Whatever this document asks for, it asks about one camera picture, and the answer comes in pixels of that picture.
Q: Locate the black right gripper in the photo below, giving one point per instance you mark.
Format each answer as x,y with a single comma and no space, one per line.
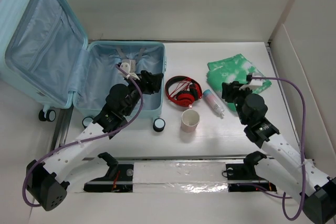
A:
231,89

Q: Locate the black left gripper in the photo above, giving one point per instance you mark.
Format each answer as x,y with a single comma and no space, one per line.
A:
149,82

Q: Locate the pink blue spray bottle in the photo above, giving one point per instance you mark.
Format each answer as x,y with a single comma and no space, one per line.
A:
210,98

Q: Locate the green white cloth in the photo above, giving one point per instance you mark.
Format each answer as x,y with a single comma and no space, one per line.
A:
235,68

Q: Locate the red black headphones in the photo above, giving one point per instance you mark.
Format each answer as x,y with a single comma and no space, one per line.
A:
183,91

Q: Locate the pink white paper cup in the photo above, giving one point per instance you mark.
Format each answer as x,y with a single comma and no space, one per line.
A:
189,120

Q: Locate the light blue hard-shell suitcase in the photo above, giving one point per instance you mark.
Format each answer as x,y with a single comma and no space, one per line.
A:
46,54

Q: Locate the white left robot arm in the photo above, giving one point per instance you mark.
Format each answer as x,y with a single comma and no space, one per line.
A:
48,178

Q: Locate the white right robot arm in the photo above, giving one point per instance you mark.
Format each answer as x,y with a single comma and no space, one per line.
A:
276,160

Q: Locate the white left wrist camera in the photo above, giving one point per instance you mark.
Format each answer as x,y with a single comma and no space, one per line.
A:
127,68

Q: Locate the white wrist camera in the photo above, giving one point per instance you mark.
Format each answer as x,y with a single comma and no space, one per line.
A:
127,68
254,81

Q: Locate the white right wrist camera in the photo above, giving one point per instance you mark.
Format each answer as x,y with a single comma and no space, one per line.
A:
254,81

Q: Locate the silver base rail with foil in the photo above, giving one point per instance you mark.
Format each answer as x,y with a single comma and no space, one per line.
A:
172,176

